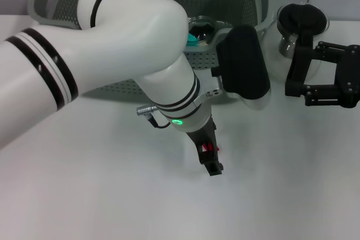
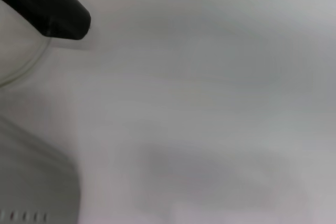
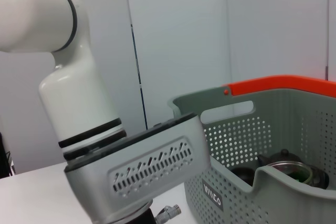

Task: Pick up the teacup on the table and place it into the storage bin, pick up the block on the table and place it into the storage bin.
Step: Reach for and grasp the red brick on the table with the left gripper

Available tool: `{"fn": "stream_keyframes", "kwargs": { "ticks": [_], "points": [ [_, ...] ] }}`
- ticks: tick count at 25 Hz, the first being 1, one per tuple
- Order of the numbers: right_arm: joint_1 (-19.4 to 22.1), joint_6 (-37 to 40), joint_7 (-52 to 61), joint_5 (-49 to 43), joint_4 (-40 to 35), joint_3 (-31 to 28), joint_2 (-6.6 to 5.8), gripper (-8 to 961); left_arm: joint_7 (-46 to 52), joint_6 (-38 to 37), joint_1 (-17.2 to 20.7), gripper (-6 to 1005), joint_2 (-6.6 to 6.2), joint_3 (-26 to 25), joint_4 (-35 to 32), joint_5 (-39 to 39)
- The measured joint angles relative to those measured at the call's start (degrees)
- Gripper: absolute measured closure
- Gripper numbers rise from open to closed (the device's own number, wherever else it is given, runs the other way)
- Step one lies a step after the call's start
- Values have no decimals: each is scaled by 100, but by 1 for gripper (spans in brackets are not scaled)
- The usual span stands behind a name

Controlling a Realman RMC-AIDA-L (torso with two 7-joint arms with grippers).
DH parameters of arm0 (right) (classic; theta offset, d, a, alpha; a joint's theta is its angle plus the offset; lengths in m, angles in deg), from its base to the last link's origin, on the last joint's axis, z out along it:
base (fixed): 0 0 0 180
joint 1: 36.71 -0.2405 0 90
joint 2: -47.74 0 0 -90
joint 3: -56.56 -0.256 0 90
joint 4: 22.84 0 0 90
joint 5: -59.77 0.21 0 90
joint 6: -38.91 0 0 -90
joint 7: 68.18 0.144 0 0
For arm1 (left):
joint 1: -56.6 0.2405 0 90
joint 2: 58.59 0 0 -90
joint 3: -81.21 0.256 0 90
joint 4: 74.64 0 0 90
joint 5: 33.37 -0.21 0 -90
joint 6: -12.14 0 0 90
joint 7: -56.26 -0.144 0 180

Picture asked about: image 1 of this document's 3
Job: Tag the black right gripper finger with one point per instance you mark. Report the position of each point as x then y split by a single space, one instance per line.
323 51
320 94

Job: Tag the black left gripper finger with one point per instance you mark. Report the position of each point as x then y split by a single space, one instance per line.
213 168

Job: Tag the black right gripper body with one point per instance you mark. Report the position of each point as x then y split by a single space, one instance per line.
350 77

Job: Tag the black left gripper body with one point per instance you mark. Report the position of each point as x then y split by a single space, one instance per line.
204 136

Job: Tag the dark red toy brick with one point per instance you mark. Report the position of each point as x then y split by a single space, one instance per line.
208 147

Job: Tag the white toy brick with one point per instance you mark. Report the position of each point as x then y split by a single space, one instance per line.
203 44

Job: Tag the teal toy brick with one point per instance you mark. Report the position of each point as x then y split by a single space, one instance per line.
192 40

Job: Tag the glass jar with teal bricks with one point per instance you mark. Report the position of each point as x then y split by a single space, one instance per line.
202 26

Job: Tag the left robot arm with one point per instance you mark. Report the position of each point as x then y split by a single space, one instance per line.
126 40

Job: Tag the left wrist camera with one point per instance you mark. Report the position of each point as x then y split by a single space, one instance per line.
244 63

